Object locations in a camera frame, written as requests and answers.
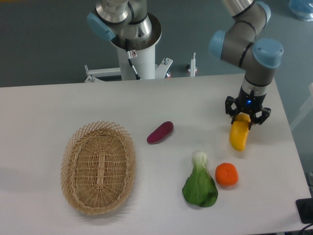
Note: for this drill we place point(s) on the yellow mango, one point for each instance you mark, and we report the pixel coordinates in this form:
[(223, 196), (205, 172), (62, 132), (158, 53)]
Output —
[(239, 132)]

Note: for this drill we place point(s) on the orange tangerine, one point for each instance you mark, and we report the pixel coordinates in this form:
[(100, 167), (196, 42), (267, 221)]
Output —
[(226, 174)]

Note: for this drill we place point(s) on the black device at edge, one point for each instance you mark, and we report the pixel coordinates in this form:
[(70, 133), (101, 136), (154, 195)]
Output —
[(305, 210)]

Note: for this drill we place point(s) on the woven wicker basket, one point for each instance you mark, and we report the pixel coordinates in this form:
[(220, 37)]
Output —
[(98, 168)]

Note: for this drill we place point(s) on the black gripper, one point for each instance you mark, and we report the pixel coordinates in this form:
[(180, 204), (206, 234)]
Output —
[(249, 104)]

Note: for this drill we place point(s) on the green bok choy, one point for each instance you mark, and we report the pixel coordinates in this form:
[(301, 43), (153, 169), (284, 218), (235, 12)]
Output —
[(199, 188)]

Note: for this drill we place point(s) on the purple sweet potato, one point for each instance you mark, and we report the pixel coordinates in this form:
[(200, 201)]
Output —
[(161, 133)]

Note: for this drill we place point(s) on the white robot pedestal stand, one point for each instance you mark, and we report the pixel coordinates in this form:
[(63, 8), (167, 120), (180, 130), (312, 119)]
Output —
[(136, 48)]

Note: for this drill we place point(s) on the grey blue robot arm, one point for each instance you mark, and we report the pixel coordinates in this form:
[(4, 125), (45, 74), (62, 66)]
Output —
[(239, 46)]

